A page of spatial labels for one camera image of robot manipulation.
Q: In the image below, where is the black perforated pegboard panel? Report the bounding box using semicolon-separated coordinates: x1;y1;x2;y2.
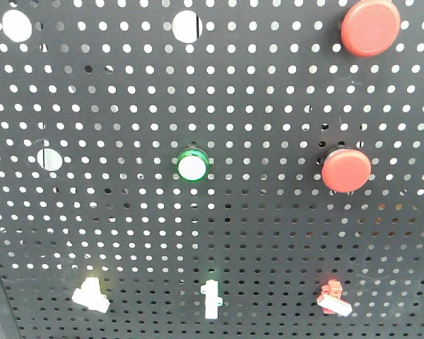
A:
0;1;424;338

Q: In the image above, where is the upper red mushroom button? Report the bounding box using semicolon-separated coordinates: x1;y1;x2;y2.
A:
341;0;401;57

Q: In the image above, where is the red toggle switch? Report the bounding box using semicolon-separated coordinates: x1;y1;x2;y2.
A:
316;279;353;316

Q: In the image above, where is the lower red mushroom button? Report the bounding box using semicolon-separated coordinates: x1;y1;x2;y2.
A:
321;148;372;193

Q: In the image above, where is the yellow toggle switch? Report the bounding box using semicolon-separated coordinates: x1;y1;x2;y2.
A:
71;277;110;314

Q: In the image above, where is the green round push button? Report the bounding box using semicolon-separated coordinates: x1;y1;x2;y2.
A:
177;148;210;182

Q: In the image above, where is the red mushroom button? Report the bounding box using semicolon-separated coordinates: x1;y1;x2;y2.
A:
341;0;401;57
321;148;372;193

